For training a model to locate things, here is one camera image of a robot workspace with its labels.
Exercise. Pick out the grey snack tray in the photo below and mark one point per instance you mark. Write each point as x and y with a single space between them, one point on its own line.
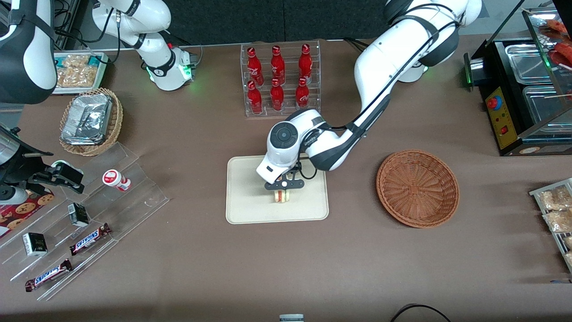
536 194

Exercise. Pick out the red cookie box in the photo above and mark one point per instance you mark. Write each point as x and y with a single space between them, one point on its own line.
22 212

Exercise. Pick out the triangular sandwich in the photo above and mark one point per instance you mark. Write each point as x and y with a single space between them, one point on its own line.
282 197

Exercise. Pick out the brown wicker basket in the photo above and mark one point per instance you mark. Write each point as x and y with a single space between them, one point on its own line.
418 190

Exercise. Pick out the small grey object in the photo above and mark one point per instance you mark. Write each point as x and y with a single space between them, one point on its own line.
291 318

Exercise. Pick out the light tan wicker basket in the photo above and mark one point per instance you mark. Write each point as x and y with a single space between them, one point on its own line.
116 120

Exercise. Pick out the clear acrylic stepped display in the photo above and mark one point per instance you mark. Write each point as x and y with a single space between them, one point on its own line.
134 197

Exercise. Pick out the small black box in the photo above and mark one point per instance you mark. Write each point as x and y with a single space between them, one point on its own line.
78 214
35 244

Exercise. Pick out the white tray with teal rim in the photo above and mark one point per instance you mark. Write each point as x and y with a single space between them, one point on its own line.
100 85

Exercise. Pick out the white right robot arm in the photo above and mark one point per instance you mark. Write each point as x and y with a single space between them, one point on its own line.
40 58

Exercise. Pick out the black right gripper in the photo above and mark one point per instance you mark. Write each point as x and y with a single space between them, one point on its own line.
18 166

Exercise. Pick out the metal pan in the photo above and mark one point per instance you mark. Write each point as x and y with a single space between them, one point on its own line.
543 105
527 62

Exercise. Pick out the black food warmer cabinet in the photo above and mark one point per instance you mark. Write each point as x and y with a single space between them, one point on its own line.
505 120

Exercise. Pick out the beige plastic tray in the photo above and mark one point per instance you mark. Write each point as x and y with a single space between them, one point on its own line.
250 201

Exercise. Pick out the red cola bottle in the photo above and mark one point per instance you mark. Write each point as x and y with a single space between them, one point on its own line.
255 99
305 62
278 65
302 96
277 97
254 67

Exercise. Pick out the Snickers bar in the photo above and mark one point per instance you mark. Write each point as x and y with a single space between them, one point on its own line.
89 239
48 275

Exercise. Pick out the clear acrylic bottle rack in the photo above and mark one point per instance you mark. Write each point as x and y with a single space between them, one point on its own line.
288 112

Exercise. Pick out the silver foil packets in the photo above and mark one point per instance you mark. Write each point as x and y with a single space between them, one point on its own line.
87 118

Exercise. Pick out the clear bag of snacks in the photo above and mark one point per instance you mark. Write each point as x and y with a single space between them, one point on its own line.
78 77
568 242
569 258
554 199
558 221
77 61

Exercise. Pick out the small red white bottle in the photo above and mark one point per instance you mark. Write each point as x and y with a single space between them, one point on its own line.
114 179

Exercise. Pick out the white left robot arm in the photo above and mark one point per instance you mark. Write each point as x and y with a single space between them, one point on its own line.
384 58

